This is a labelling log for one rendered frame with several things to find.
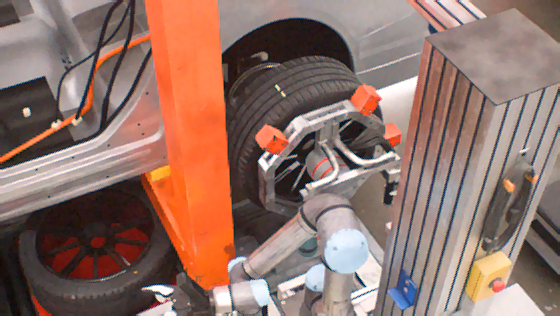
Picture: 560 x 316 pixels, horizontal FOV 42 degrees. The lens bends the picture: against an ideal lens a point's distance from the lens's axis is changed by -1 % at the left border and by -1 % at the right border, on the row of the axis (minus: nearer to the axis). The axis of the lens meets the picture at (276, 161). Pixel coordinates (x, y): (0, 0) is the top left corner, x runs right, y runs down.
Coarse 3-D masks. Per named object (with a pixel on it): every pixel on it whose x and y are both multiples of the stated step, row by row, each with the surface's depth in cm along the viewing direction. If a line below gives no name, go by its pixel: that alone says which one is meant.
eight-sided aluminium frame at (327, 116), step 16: (320, 112) 275; (336, 112) 275; (352, 112) 277; (288, 128) 274; (304, 128) 270; (320, 128) 274; (384, 128) 293; (288, 144) 272; (272, 160) 275; (272, 176) 280; (272, 192) 287; (272, 208) 293; (288, 208) 299
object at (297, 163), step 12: (348, 120) 297; (312, 132) 295; (348, 132) 317; (360, 132) 308; (300, 144) 292; (288, 156) 294; (300, 156) 304; (288, 168) 299; (300, 168) 304; (276, 180) 301; (288, 180) 318; (300, 180) 320; (312, 180) 319; (276, 192) 305; (288, 192) 311
